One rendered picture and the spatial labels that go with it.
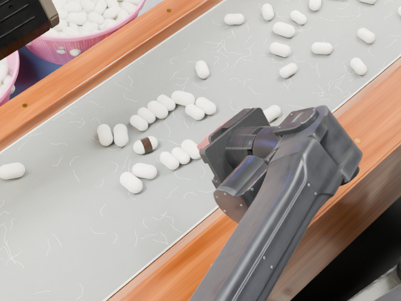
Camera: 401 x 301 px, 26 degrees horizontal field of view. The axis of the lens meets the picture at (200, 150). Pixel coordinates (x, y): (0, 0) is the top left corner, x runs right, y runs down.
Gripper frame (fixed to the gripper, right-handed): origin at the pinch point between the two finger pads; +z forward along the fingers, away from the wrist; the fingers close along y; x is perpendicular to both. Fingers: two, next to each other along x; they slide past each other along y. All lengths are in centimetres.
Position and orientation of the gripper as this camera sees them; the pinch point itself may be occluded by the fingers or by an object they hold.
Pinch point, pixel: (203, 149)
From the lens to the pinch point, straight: 115.0
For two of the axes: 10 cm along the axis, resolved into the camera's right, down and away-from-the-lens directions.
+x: 4.6, 8.3, 3.1
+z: -5.4, -0.1, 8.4
